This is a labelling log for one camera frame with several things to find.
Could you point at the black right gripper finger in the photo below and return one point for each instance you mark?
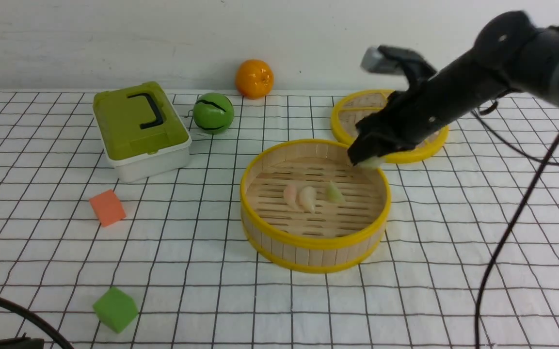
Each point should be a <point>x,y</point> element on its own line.
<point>363,148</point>
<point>389,148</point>

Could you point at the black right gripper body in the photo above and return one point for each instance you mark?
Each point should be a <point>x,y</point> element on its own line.
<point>430,103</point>

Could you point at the green dumpling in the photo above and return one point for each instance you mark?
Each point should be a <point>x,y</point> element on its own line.
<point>372,163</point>
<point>334,194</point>

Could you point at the pink dumpling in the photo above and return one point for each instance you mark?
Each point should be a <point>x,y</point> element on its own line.
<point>307,197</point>
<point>290,195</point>

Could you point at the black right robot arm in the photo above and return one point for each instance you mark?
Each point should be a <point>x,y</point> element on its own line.
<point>509,55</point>

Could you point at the bamboo steamer lid yellow rim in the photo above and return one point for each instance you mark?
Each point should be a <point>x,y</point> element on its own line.
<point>354,107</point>

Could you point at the bamboo steamer tray yellow rim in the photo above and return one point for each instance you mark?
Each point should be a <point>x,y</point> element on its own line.
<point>337,236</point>

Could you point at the orange toy fruit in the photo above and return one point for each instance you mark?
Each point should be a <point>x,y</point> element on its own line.
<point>254,79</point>

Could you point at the green toy ball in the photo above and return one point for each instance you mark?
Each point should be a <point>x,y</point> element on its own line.
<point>213,113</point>

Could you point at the green lidded white box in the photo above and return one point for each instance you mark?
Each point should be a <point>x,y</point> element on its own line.
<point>141,132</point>

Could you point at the orange foam cube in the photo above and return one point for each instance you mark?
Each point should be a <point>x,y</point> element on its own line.
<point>108,208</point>

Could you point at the green foam cube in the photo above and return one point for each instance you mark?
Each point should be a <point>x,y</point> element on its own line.
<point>115,309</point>

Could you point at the white grid tablecloth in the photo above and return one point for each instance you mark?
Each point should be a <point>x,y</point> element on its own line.
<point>183,258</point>

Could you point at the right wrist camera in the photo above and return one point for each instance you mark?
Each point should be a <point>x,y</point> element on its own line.
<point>388,60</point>

